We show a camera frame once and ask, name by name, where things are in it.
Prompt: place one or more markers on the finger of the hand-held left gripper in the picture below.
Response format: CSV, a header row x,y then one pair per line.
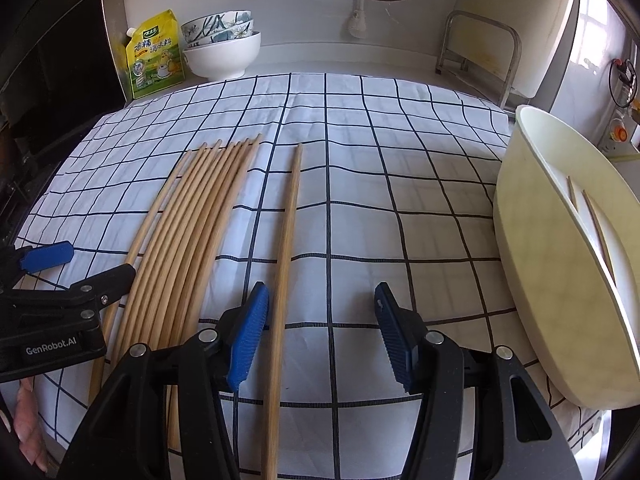
x,y
47,256
100,282

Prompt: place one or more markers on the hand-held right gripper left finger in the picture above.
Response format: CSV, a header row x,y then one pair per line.
x,y
247,340

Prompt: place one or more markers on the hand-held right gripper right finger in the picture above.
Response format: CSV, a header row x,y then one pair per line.
x,y
395,340

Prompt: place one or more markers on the row of wooden chopsticks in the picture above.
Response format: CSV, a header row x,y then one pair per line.
x,y
190,240

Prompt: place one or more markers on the cream plastic container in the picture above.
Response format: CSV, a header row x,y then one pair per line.
x,y
530,260

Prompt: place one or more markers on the person's left hand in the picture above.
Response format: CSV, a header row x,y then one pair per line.
x,y
27,425

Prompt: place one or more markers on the white checked cloth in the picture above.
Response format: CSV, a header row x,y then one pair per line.
x,y
400,185

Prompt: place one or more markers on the black stove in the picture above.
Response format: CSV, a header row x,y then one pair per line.
x,y
50,70

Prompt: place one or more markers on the yellow seasoning pouch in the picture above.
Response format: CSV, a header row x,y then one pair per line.
x,y
155,60

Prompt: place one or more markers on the white ceramic bowl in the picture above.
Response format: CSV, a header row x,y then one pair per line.
x,y
220,60

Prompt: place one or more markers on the blue floral bowl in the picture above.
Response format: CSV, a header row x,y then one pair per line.
x,y
246,31
215,22

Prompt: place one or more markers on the metal rack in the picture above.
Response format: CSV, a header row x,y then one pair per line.
x,y
515,60

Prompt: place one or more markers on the orange round knob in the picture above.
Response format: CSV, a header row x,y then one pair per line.
x,y
620,133

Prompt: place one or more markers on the cream cutting board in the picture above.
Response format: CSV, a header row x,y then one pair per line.
x,y
540,25

